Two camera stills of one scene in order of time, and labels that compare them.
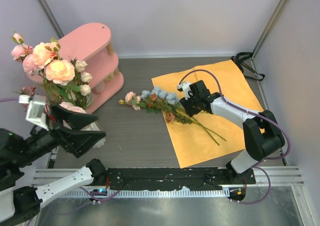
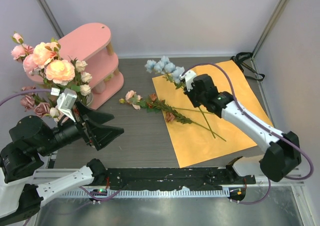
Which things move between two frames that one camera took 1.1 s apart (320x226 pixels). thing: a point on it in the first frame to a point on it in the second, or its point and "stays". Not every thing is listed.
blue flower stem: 171,97 to 168,70
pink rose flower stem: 22,52 stays
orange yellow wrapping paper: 212,135 stays
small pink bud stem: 132,99 stays
